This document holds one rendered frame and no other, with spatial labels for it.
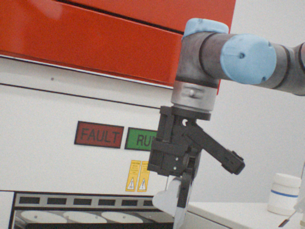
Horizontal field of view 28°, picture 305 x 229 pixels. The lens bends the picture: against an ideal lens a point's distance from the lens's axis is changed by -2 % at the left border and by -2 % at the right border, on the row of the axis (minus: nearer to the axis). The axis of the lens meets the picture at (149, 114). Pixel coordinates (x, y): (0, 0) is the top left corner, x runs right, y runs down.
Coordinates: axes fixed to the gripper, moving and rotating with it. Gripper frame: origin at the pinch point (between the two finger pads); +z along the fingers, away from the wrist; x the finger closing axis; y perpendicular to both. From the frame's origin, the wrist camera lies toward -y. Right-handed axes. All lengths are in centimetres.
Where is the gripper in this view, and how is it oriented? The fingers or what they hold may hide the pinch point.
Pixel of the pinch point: (180, 224)
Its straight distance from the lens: 108.0
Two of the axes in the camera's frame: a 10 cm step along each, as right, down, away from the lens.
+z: -1.9, 9.8, 0.6
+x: -1.6, 0.2, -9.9
